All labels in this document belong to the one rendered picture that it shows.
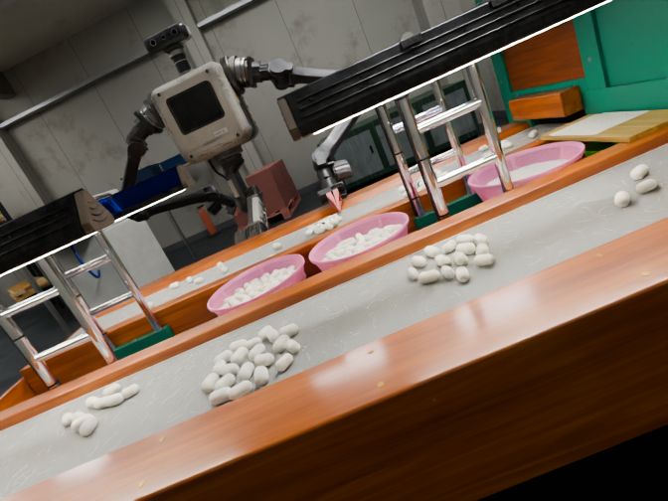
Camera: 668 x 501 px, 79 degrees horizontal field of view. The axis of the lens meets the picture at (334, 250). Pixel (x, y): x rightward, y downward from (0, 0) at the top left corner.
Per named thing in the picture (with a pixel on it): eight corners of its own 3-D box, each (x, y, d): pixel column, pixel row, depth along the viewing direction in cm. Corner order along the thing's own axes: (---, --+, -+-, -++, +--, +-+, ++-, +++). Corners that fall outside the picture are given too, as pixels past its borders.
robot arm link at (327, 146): (363, 95, 175) (363, 77, 165) (374, 100, 174) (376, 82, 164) (310, 171, 163) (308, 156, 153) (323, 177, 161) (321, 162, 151)
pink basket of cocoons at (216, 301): (234, 309, 119) (218, 281, 116) (317, 273, 118) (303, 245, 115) (215, 358, 93) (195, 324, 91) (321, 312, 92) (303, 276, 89)
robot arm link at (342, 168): (315, 166, 163) (313, 153, 155) (342, 157, 164) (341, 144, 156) (324, 191, 158) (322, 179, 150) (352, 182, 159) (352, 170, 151)
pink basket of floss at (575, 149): (461, 228, 104) (449, 194, 101) (500, 187, 120) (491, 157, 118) (577, 214, 84) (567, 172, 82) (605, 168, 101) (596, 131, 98)
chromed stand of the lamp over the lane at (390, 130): (403, 219, 132) (350, 82, 119) (460, 194, 131) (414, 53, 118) (419, 233, 114) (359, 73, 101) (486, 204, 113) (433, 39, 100)
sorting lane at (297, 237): (87, 328, 155) (84, 324, 154) (533, 132, 146) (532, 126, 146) (38, 373, 126) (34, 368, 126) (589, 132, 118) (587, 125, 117)
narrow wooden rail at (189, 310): (51, 389, 128) (30, 361, 125) (594, 153, 120) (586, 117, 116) (40, 400, 123) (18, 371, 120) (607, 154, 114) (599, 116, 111)
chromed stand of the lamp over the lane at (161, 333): (136, 335, 136) (58, 216, 124) (190, 312, 135) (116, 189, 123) (110, 366, 118) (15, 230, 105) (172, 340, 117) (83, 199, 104)
